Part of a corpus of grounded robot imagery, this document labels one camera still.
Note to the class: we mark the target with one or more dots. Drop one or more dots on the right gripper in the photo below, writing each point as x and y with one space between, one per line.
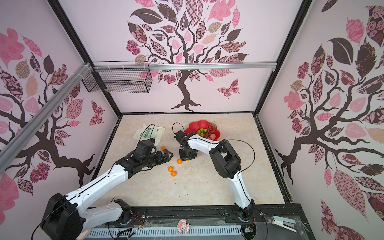
184 158

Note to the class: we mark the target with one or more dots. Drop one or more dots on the red flower fruit bowl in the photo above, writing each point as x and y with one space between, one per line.
202 124

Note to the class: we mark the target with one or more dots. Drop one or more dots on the purple grape bunch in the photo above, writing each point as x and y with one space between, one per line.
211 129

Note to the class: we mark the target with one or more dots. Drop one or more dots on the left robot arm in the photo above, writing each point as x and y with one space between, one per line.
67 216

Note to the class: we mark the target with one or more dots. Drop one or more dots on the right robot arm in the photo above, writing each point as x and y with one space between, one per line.
227 163

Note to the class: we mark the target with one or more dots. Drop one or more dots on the white green refill pouch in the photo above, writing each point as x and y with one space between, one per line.
148 132

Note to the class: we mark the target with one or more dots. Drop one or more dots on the pink cartoon figure sticker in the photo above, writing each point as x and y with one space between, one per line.
183 226

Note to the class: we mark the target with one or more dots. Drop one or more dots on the white stapler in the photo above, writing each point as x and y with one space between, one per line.
288 224

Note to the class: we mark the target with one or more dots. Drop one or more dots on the white vented cable duct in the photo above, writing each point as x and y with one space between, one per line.
167 233

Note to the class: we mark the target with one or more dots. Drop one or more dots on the black wire basket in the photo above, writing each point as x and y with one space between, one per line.
119 77

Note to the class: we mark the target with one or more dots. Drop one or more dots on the aluminium rail back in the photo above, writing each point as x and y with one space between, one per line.
199 66

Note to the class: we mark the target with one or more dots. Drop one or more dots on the aluminium rail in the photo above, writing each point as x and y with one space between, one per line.
12 149
199 66

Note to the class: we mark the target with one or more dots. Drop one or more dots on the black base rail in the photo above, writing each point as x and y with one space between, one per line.
259 227

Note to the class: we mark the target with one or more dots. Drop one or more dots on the aluminium rail left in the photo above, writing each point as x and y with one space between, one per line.
12 149

